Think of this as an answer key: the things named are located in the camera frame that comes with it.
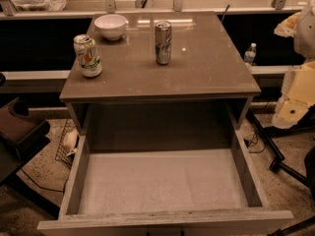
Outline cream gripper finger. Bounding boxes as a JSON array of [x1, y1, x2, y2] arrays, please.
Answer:
[[274, 12, 300, 37]]

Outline grey top drawer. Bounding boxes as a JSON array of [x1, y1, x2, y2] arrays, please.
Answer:
[[36, 110, 294, 236]]

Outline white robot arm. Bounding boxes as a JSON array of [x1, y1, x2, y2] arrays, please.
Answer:
[[272, 0, 315, 129]]

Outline grey cabinet with glossy top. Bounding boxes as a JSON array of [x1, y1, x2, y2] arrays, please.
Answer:
[[61, 12, 260, 152]]

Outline clear plastic water bottle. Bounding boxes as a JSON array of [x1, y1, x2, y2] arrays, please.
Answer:
[[244, 43, 257, 66]]

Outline tall silver drink can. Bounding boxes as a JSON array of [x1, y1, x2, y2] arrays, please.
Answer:
[[155, 21, 172, 65]]

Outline black stand legs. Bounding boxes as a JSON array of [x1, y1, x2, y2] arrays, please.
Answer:
[[245, 105, 315, 236]]

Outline white ceramic bowl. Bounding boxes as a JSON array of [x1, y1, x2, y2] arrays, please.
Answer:
[[94, 14, 127, 40]]

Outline green white soda can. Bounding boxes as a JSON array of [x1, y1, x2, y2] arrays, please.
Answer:
[[73, 34, 102, 78]]

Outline white object in basket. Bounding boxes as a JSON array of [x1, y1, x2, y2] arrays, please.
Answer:
[[62, 130, 79, 156]]

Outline wire mesh basket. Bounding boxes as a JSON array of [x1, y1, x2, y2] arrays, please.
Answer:
[[55, 119, 79, 168]]

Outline black floor cable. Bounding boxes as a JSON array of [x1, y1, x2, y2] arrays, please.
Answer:
[[19, 167, 68, 194]]

